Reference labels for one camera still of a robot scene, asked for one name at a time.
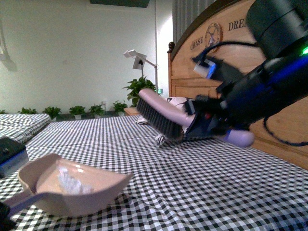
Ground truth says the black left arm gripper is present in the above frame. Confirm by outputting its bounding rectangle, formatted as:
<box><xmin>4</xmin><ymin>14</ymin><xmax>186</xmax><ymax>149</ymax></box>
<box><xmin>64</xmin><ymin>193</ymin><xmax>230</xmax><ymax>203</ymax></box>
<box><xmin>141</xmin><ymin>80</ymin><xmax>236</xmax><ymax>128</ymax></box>
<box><xmin>0</xmin><ymin>137</ymin><xmax>29</xmax><ymax>178</ymax></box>

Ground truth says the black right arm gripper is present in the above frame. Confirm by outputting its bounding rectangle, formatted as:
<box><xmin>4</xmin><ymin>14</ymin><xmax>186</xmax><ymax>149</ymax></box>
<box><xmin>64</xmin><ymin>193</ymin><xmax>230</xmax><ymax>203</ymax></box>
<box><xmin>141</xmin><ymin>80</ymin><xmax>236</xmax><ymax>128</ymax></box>
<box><xmin>184</xmin><ymin>81</ymin><xmax>243</xmax><ymax>140</ymax></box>

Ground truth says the beige plastic dustpan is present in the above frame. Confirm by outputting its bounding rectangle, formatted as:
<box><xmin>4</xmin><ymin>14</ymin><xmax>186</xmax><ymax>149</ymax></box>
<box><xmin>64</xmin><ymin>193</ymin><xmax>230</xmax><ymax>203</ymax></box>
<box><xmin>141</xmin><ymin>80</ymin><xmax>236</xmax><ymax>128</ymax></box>
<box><xmin>4</xmin><ymin>154</ymin><xmax>133</xmax><ymax>217</ymax></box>

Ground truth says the crumpled white paper trash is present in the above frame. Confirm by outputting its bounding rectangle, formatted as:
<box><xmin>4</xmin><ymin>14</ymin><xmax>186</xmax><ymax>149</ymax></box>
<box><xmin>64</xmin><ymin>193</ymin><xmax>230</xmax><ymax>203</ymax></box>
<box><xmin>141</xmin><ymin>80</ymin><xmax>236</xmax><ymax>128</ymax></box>
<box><xmin>58</xmin><ymin>167</ymin><xmax>94</xmax><ymax>194</ymax></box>

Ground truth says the small potted plant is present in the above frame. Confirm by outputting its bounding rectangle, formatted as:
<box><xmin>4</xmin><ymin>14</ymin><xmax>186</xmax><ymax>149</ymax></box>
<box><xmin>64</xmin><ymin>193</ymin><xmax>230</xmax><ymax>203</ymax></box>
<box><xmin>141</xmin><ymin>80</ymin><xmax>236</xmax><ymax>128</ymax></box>
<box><xmin>42</xmin><ymin>106</ymin><xmax>62</xmax><ymax>121</ymax></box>
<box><xmin>69</xmin><ymin>105</ymin><xmax>85</xmax><ymax>120</ymax></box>
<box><xmin>113</xmin><ymin>101</ymin><xmax>128</xmax><ymax>116</ymax></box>
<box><xmin>18</xmin><ymin>107</ymin><xmax>37</xmax><ymax>115</ymax></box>
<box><xmin>89</xmin><ymin>105</ymin><xmax>105</xmax><ymax>118</ymax></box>

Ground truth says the black white checkered bedsheet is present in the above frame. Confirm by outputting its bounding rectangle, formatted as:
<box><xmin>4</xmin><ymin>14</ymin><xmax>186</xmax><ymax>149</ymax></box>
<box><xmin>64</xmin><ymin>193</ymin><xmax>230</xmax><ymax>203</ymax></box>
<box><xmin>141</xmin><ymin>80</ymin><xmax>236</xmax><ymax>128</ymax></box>
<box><xmin>14</xmin><ymin>116</ymin><xmax>308</xmax><ymax>231</ymax></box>

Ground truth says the wooden headboard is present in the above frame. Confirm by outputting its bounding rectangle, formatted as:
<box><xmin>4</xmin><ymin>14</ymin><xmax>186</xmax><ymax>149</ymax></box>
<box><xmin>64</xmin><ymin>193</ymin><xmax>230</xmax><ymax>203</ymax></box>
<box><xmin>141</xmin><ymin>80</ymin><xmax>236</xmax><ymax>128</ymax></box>
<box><xmin>167</xmin><ymin>0</ymin><xmax>308</xmax><ymax>170</ymax></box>

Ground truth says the large green potted plant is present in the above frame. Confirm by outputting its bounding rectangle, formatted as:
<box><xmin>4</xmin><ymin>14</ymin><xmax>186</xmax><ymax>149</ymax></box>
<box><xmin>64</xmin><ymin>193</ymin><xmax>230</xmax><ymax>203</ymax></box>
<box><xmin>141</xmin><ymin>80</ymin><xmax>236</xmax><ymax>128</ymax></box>
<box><xmin>124</xmin><ymin>77</ymin><xmax>155</xmax><ymax>107</ymax></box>

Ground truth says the white floor lamp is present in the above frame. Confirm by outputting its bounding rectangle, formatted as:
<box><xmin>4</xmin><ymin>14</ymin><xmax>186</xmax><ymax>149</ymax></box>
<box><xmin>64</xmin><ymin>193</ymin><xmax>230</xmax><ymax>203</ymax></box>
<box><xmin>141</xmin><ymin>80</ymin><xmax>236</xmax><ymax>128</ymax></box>
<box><xmin>123</xmin><ymin>50</ymin><xmax>158</xmax><ymax>93</ymax></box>

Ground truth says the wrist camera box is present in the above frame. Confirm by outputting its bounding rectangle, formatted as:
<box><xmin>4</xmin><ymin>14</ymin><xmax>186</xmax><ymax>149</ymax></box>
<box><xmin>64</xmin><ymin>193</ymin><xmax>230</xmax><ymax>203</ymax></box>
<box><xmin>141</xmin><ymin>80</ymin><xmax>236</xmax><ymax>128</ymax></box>
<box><xmin>192</xmin><ymin>55</ymin><xmax>244</xmax><ymax>83</ymax></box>

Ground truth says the black cable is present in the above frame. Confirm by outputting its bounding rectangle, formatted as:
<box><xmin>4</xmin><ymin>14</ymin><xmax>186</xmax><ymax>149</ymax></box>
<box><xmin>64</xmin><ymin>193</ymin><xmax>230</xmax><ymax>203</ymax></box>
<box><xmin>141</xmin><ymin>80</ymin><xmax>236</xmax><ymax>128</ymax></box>
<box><xmin>203</xmin><ymin>41</ymin><xmax>308</xmax><ymax>146</ymax></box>

